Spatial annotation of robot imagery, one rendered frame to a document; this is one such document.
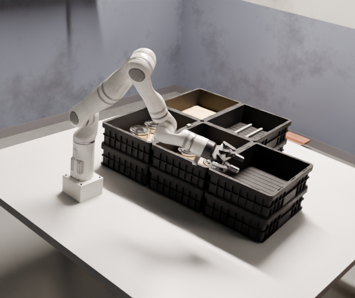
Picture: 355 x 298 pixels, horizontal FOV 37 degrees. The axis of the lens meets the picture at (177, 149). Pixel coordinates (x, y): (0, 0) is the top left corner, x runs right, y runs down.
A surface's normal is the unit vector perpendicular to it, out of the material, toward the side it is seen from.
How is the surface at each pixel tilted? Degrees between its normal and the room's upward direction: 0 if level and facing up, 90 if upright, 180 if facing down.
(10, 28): 90
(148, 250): 0
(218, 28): 90
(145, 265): 0
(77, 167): 90
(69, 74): 90
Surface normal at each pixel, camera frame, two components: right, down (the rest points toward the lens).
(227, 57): -0.66, 0.26
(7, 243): 0.11, -0.89
